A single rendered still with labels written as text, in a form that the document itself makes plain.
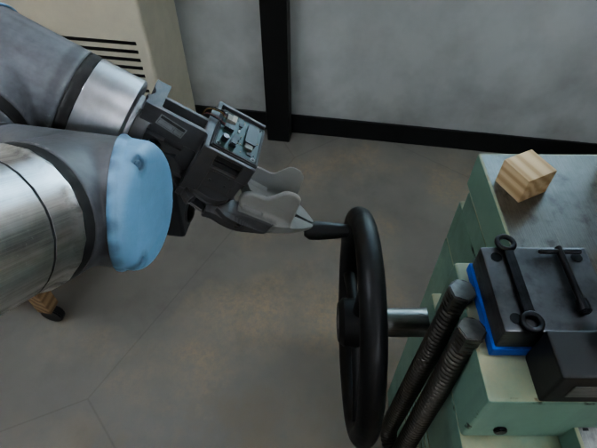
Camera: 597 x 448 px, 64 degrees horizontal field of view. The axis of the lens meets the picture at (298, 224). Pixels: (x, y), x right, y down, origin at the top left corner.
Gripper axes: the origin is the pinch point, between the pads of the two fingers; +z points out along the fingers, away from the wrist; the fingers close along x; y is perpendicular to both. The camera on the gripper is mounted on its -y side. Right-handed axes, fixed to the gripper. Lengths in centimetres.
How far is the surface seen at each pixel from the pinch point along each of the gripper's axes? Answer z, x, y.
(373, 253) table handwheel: 6.2, -4.8, 5.6
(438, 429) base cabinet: 46, -4, -27
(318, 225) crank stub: 4.4, 4.5, -3.1
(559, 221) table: 28.8, 6.5, 13.4
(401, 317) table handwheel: 16.9, -4.1, -2.8
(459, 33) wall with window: 58, 130, -10
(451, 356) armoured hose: 13.6, -14.3, 7.4
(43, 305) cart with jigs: -25, 34, -109
